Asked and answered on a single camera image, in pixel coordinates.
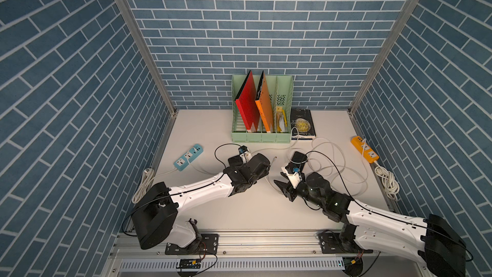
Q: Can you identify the teal power strip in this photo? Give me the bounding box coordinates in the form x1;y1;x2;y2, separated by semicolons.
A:
173;144;203;171

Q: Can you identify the yellow packet in organizer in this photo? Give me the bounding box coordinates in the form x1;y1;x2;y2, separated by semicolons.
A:
275;106;288;133

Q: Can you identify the coiled white cord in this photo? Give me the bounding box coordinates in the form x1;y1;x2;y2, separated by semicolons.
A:
132;167;155;205
374;165;401;201

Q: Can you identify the orange box folder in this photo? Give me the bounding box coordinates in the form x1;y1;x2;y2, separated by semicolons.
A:
255;72;274;133

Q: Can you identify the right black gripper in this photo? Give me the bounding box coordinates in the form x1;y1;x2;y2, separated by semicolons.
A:
273;172;324;209

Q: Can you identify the black book with gold moon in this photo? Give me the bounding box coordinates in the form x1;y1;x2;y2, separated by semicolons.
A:
290;108;316;141

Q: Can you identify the orange power strip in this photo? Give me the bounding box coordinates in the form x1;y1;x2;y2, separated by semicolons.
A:
351;136;379;164

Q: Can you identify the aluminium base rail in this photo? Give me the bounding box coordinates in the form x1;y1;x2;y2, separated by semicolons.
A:
99;229;439;277

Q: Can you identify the red box folder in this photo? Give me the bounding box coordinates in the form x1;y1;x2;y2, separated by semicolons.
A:
235;71;260;133

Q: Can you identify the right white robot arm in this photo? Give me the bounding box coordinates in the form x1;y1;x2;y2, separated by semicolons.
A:
274;173;467;276

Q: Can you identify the coiled white cord left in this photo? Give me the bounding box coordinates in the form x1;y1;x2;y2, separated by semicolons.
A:
132;167;155;205

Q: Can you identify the green file organizer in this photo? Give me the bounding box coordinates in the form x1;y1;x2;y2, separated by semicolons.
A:
232;72;293;144

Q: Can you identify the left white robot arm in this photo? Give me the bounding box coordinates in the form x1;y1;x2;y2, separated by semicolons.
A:
129;153;270;253

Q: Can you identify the white charging cable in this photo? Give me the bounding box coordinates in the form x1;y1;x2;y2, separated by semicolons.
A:
191;126;370;197

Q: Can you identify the coiled white cord right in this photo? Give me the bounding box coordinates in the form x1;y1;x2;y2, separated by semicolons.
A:
374;165;401;201

